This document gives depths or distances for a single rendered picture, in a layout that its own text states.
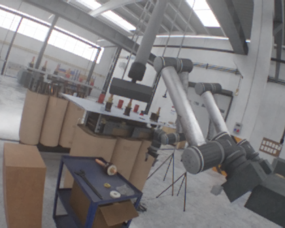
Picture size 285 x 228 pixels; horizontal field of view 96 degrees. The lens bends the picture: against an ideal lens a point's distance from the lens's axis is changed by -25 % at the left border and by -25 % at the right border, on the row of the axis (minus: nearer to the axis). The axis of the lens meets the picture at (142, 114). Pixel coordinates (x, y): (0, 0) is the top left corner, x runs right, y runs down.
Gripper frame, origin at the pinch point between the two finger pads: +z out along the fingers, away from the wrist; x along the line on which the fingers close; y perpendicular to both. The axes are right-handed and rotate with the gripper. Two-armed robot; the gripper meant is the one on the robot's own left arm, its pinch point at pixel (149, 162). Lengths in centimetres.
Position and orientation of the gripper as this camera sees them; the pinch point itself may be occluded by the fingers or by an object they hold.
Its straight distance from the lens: 192.8
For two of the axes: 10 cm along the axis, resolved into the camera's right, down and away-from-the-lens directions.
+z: -3.2, 9.5, 0.7
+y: 7.5, 2.1, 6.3
